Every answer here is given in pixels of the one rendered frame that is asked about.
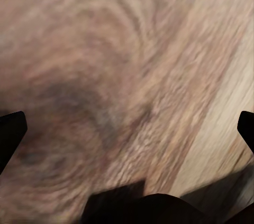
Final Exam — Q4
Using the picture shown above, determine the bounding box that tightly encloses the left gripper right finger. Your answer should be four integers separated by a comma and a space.
237, 111, 254, 153

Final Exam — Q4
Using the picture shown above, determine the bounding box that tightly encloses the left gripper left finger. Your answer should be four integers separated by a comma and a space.
0, 111, 28, 174

